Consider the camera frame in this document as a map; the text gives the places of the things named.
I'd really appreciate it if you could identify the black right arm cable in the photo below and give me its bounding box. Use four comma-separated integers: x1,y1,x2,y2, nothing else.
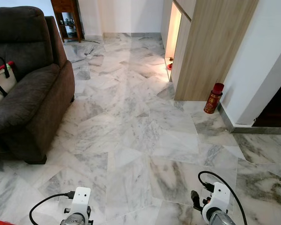
198,171,248,225

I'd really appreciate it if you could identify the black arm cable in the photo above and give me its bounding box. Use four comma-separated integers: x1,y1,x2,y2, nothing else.
198,171,248,225
29,191,76,225

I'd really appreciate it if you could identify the dark brown fabric sofa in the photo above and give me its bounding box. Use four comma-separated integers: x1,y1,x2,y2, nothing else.
0,6,76,165

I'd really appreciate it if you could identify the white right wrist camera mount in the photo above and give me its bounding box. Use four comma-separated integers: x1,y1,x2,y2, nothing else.
201,182,231,224

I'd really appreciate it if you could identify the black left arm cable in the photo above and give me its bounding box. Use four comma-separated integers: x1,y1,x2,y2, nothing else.
29,191,76,225

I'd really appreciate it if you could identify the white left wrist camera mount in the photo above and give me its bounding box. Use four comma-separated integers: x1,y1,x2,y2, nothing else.
66,187,92,221

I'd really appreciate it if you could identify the tall light wood cabinet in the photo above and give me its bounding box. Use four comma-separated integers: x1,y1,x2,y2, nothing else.
160,0,259,102

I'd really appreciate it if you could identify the red and gold canister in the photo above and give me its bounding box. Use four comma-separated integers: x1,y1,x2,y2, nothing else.
204,83,225,114

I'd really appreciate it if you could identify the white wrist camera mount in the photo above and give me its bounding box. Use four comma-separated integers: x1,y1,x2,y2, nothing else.
201,182,231,224
66,187,92,221

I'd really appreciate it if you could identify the white bag with black handles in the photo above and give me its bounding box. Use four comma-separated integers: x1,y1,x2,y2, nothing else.
0,56,17,109

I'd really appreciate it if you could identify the dark wooden side table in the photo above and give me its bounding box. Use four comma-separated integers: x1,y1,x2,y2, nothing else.
51,0,84,43

